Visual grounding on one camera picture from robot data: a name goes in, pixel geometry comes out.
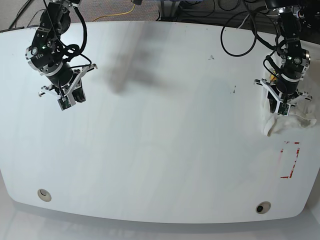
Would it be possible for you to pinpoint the right table grommet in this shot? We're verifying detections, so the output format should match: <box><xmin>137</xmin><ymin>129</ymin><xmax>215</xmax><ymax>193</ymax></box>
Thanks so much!
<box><xmin>255</xmin><ymin>201</ymin><xmax>271</xmax><ymax>215</ymax></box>

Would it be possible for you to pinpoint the white t-shirt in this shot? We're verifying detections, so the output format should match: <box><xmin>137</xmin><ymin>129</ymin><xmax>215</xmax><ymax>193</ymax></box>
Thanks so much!
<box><xmin>260</xmin><ymin>59</ymin><xmax>320</xmax><ymax>137</ymax></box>

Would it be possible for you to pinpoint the table grommet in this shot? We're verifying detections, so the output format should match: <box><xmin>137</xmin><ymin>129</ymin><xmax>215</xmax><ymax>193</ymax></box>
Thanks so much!
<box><xmin>255</xmin><ymin>201</ymin><xmax>271</xmax><ymax>215</ymax></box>
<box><xmin>37</xmin><ymin>189</ymin><xmax>52</xmax><ymax>202</ymax></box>

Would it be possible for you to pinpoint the yellow cable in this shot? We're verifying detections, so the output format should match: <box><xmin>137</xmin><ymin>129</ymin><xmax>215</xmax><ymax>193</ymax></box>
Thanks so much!
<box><xmin>91</xmin><ymin>4</ymin><xmax>137</xmax><ymax>23</ymax></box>

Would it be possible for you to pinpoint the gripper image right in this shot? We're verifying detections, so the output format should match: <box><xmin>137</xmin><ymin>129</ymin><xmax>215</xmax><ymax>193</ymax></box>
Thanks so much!
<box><xmin>253</xmin><ymin>37</ymin><xmax>313</xmax><ymax>117</ymax></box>

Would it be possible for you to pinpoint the red tape rectangle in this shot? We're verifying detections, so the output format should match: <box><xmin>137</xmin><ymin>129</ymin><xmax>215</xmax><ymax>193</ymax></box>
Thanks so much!
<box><xmin>279</xmin><ymin>141</ymin><xmax>301</xmax><ymax>179</ymax></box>

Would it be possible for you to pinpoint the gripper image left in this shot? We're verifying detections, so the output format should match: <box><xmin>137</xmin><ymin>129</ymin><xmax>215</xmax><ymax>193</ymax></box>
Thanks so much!
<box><xmin>25</xmin><ymin>2</ymin><xmax>97</xmax><ymax>111</ymax></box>

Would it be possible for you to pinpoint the left table grommet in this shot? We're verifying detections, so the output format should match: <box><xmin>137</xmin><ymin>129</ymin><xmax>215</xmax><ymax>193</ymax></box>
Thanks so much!
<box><xmin>37</xmin><ymin>189</ymin><xmax>52</xmax><ymax>202</ymax></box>

